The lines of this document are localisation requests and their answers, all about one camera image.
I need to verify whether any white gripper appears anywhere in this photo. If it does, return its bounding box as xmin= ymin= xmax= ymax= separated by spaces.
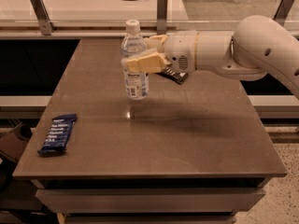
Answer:
xmin=121 ymin=31 xmax=198 ymax=73

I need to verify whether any middle metal bracket post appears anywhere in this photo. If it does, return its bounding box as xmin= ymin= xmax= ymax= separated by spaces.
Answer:
xmin=157 ymin=0 xmax=168 ymax=35

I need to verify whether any grey drawer front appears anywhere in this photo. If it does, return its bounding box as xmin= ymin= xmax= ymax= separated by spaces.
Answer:
xmin=36 ymin=188 xmax=265 ymax=214

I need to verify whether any blue rxbar blueberry wrapper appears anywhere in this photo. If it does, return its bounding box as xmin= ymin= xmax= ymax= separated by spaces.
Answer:
xmin=37 ymin=114 xmax=78 ymax=155

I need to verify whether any glass barrier panel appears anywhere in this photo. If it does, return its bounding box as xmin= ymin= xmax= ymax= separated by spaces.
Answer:
xmin=0 ymin=0 xmax=299 ymax=32

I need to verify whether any left metal bracket post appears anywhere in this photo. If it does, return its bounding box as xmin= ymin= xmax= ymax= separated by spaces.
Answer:
xmin=30 ymin=0 xmax=54 ymax=35

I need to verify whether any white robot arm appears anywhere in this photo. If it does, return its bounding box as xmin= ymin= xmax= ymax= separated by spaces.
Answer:
xmin=121 ymin=15 xmax=299 ymax=98

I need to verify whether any dark object at left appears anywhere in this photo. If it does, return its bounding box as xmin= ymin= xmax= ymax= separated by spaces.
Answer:
xmin=0 ymin=123 xmax=32 ymax=163

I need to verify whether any metal bracket post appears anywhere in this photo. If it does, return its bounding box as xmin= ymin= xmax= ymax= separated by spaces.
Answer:
xmin=273 ymin=0 xmax=295 ymax=26
xmin=30 ymin=0 xmax=54 ymax=35
xmin=157 ymin=0 xmax=168 ymax=35

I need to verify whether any black snack bar wrapper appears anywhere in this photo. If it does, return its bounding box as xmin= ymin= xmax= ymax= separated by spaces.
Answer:
xmin=159 ymin=67 xmax=188 ymax=85

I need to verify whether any clear plastic water bottle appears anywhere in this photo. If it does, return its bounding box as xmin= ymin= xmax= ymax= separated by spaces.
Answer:
xmin=121 ymin=20 xmax=149 ymax=100

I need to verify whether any right metal bracket post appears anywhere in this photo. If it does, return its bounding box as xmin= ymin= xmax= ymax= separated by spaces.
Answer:
xmin=273 ymin=0 xmax=295 ymax=26

